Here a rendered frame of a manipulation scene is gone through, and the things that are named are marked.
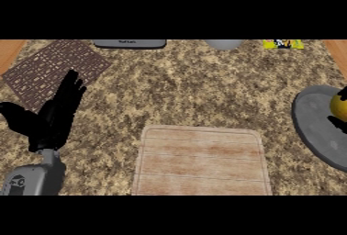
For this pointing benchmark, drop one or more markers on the brown woven placemat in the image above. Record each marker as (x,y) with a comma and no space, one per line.
(49,70)

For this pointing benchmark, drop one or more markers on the yellow printed package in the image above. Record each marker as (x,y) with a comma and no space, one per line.
(284,43)

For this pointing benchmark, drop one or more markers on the grey round container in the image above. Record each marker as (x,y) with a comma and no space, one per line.
(223,44)

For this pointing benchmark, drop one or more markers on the pale wooden cutting board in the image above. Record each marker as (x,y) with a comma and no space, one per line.
(201,162)

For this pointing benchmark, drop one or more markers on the yellow lemon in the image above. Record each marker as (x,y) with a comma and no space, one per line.
(340,107)

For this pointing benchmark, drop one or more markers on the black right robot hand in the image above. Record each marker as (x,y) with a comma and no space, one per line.
(340,122)

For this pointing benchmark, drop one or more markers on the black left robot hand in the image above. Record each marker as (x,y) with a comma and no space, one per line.
(53,119)

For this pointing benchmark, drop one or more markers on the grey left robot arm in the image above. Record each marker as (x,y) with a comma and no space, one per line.
(34,177)

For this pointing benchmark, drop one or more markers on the grey pan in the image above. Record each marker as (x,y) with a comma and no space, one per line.
(316,128)

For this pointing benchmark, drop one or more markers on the grey flat appliance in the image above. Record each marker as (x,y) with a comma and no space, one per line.
(130,43)

